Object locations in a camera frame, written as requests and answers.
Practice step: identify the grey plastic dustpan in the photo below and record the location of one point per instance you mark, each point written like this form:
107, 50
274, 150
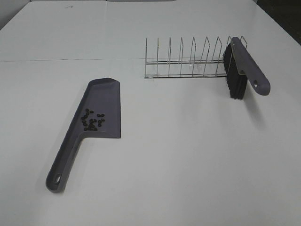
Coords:
103, 96

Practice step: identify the pile of coffee beans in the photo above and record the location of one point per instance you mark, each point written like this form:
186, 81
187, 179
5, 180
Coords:
92, 120

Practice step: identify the grey hand brush black bristles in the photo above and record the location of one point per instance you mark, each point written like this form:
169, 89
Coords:
240, 69

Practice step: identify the chrome wire dish rack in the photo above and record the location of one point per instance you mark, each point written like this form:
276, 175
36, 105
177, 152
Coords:
195, 60

